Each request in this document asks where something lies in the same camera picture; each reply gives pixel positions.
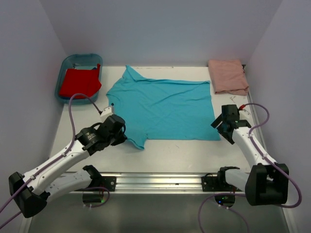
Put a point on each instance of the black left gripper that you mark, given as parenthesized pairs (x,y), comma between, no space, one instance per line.
(122,138)

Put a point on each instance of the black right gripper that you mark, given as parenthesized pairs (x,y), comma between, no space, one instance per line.
(216,123)

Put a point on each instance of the teal t-shirt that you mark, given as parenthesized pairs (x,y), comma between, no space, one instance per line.
(163,109)

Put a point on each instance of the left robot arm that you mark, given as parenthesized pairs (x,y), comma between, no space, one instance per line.
(33,190)

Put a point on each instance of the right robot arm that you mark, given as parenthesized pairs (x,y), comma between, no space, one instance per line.
(266,184)

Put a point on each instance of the folded pink t-shirt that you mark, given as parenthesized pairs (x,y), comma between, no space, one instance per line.
(228,76)

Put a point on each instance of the red t-shirt in bin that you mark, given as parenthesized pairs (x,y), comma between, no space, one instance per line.
(85,81)

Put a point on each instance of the teal plastic bin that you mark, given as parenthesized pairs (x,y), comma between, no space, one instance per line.
(78,61)

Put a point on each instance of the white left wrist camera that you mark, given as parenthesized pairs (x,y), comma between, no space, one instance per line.
(108,111)

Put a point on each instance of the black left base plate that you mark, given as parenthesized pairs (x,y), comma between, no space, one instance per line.
(109,182)

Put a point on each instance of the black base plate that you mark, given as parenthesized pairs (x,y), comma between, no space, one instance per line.
(215,183)
(109,182)

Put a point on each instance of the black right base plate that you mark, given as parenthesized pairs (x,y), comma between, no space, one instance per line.
(215,183)

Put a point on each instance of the aluminium mounting rail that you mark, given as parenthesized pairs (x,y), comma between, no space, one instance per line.
(159,183)

